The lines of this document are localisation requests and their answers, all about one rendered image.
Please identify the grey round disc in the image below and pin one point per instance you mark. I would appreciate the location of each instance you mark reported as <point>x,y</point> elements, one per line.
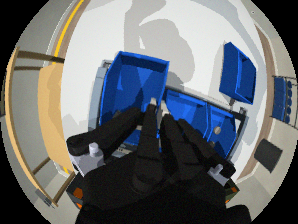
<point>212,144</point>
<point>217,130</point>

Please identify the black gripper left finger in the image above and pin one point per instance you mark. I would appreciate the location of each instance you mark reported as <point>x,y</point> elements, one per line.
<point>86,149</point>

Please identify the dark grey box with orange latches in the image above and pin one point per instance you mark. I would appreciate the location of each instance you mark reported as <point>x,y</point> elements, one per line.
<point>74,190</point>

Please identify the grey shelf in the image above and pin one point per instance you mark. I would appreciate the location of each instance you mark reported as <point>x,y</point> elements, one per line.
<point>95,108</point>

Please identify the dark grey block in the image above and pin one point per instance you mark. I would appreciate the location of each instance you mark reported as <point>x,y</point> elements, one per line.
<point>117,113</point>

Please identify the olive green case with orange latches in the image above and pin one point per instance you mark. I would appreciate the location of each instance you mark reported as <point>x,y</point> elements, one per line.
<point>231,190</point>

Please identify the blue bin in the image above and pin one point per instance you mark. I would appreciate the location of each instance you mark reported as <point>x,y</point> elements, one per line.
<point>225,139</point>
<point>238,73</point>
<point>194,111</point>
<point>132,82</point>

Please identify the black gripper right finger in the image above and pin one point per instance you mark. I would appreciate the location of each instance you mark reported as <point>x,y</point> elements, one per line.
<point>193,175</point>

